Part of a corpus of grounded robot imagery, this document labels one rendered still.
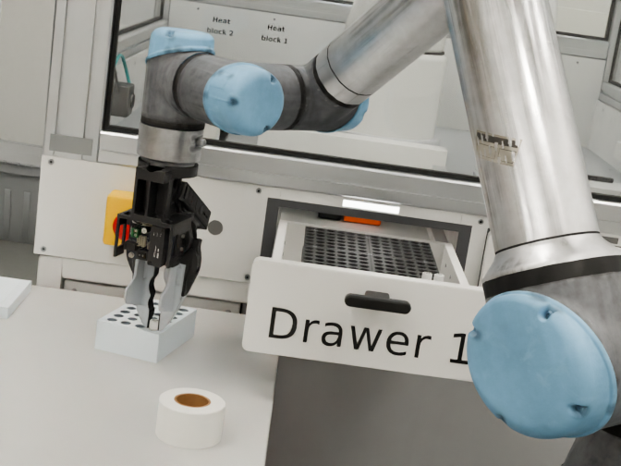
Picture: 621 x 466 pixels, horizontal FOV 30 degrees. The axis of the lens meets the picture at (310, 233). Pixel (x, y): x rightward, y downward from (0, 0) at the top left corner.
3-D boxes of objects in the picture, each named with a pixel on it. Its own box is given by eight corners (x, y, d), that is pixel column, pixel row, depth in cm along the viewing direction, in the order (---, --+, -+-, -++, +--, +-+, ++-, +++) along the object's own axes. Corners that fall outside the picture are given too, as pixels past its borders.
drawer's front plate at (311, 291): (489, 384, 134) (505, 294, 132) (240, 350, 134) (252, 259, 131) (487, 379, 136) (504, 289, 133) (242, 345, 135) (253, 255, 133)
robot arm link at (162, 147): (155, 116, 140) (218, 128, 138) (151, 153, 141) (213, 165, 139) (128, 122, 133) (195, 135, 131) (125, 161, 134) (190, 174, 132)
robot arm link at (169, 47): (176, 33, 127) (136, 23, 133) (165, 132, 130) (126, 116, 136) (234, 38, 132) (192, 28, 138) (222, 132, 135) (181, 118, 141)
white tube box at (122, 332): (156, 363, 142) (159, 334, 141) (93, 349, 144) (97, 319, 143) (193, 336, 154) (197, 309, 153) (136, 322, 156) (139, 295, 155)
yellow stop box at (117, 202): (152, 252, 161) (157, 202, 159) (101, 246, 161) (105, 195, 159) (157, 244, 166) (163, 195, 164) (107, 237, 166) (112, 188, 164)
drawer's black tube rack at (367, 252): (435, 336, 143) (444, 286, 142) (294, 316, 143) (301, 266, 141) (421, 286, 165) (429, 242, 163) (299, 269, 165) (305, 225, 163)
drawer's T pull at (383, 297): (410, 315, 129) (412, 303, 128) (343, 306, 129) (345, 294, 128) (407, 306, 132) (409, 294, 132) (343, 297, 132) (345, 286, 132)
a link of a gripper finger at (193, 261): (157, 292, 141) (162, 224, 139) (163, 289, 143) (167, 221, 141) (193, 299, 140) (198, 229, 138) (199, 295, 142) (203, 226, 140)
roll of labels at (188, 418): (234, 442, 123) (238, 407, 122) (179, 454, 118) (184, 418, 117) (196, 417, 128) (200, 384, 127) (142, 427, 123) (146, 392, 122)
